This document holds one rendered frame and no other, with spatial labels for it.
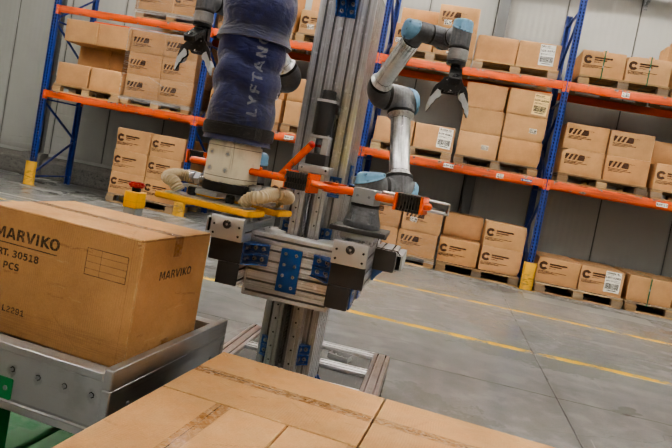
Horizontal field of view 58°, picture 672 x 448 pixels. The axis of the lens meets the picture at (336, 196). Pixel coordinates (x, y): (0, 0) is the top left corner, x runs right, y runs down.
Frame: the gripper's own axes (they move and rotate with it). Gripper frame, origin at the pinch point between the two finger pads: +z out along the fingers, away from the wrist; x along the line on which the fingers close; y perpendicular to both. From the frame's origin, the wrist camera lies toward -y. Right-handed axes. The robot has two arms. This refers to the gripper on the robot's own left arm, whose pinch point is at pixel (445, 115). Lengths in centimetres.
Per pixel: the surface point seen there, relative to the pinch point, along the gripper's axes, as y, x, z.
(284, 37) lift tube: -43, 52, -11
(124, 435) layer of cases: -92, 58, 98
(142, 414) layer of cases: -80, 60, 98
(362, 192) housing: -51, 18, 31
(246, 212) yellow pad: -57, 50, 43
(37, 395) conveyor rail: -72, 96, 105
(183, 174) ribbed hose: -39, 78, 37
